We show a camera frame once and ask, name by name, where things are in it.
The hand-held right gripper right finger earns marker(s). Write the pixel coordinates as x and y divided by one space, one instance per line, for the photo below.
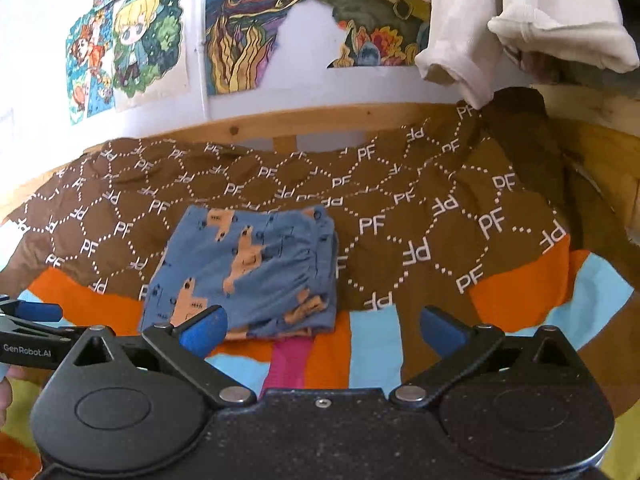
440 334

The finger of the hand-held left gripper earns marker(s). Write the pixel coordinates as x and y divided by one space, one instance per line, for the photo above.
37 311

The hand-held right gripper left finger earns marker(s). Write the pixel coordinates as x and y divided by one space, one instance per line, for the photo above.
206 331

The blue printed pants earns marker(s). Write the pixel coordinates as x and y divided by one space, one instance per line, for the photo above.
250 270

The person's left hand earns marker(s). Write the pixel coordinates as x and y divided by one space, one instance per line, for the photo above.
25 374

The brown patchwork printed blanket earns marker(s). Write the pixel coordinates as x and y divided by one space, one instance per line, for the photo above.
400 210

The wooden bed frame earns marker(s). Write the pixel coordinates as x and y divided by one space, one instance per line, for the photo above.
250 122

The orange-haired figure wall poster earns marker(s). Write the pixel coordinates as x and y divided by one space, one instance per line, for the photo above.
82 60

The white wall pipe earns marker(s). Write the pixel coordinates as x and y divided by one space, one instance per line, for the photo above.
203 60

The blond figure wall poster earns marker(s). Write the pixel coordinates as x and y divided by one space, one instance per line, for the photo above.
145 40

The torn landscape wall poster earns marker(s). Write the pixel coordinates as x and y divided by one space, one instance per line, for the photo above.
380 25

